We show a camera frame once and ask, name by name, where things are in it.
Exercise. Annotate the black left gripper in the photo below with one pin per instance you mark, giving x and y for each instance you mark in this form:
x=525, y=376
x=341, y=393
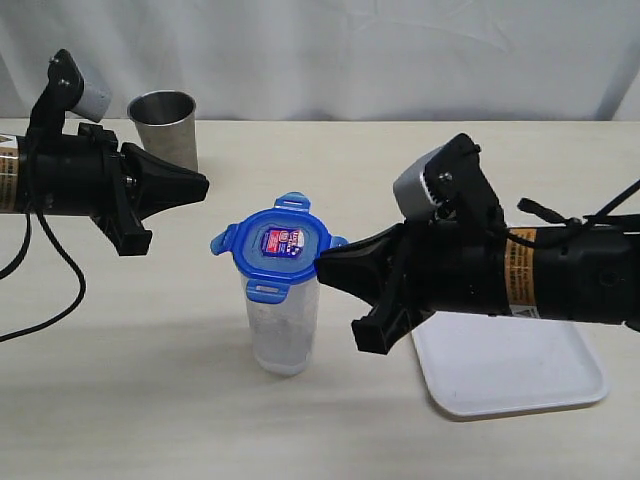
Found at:
x=71, y=166

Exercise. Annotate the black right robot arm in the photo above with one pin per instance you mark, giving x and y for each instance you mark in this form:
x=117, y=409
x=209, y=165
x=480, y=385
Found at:
x=573, y=269

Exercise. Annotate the white backdrop curtain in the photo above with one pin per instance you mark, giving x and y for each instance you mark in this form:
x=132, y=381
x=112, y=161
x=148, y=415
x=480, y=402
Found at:
x=340, y=60

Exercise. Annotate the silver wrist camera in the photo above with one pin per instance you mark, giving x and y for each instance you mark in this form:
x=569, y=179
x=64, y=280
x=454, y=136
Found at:
x=95, y=95
x=415, y=199

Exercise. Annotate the clear plastic container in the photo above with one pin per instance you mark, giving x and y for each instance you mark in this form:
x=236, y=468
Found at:
x=282, y=321

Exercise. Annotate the stainless steel cup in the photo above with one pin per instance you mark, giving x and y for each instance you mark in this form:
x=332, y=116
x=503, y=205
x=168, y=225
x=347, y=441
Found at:
x=165, y=123

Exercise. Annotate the white plastic tray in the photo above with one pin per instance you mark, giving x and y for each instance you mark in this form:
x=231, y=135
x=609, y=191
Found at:
x=476, y=366

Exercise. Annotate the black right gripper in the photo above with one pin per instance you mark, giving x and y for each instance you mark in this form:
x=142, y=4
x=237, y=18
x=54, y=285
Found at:
x=454, y=261

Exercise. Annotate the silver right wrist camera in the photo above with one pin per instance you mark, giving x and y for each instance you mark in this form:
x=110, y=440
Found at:
x=415, y=199

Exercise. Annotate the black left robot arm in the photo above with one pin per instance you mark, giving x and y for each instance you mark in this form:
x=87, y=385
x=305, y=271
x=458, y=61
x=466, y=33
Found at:
x=10, y=175

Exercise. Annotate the blue container lid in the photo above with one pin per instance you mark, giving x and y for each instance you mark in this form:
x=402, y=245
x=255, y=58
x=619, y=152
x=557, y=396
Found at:
x=275, y=249

